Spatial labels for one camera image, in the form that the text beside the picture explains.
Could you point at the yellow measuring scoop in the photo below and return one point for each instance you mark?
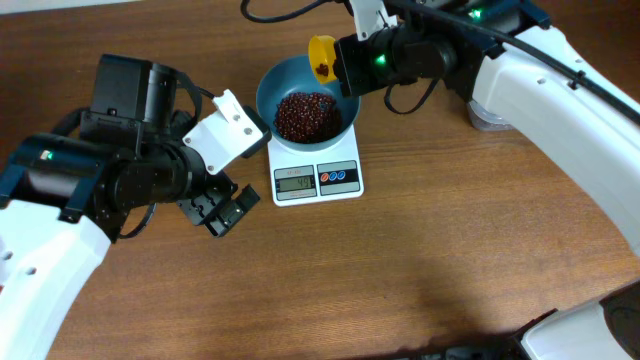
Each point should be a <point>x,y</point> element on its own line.
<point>322,56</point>

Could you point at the red beans in bowl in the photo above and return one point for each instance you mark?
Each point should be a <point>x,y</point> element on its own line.
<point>308,118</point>

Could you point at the white digital kitchen scale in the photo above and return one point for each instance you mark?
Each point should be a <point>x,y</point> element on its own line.
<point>331,174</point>

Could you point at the clear plastic bean container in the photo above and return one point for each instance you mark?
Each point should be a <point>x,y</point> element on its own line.
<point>483,120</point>

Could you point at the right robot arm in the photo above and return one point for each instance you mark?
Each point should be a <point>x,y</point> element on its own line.
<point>508,61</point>

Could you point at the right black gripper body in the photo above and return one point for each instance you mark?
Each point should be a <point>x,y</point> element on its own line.
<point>345,67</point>

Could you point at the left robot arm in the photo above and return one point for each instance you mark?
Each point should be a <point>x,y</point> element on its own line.
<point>67,194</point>

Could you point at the teal plastic bowl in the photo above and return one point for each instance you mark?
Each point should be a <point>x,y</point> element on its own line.
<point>295,75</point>

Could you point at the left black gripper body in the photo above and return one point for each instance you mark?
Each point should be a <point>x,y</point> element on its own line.
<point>211,207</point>

